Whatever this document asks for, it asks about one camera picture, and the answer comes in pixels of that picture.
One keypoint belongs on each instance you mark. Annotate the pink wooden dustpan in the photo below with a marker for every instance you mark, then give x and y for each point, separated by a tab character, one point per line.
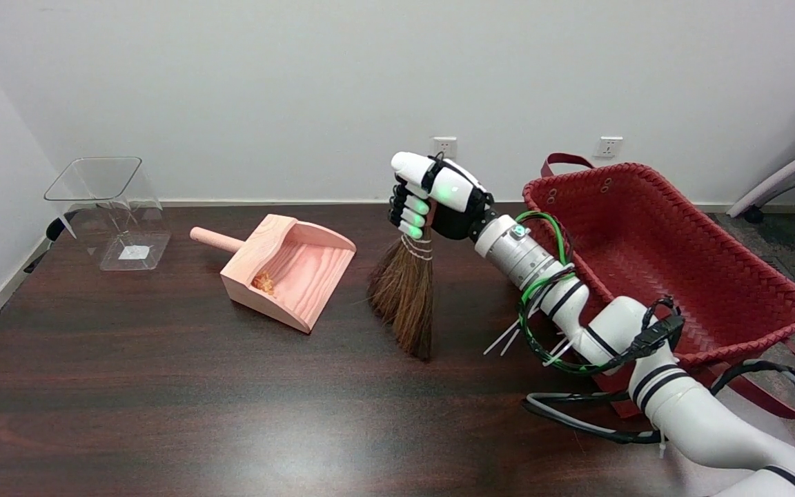
287	276

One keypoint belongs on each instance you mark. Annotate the brown straw hand broom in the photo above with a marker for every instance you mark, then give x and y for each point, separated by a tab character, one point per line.
408	297

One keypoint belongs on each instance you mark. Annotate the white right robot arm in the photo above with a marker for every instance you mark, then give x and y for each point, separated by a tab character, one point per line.
701	414

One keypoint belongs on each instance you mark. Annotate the white wall socket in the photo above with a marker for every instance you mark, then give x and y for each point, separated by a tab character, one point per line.
444	145
608	147

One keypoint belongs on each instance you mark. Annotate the red woven basket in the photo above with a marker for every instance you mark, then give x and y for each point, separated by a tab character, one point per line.
680	262

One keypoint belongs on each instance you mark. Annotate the floor vent grille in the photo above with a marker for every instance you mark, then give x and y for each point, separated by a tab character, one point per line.
780	266

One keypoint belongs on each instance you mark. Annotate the clear plastic container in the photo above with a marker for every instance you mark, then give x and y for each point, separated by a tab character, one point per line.
121	235

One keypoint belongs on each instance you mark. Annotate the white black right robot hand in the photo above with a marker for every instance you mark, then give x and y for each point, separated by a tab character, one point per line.
453	190

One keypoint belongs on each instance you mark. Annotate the grey office chair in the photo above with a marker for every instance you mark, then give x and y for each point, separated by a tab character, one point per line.
784	176

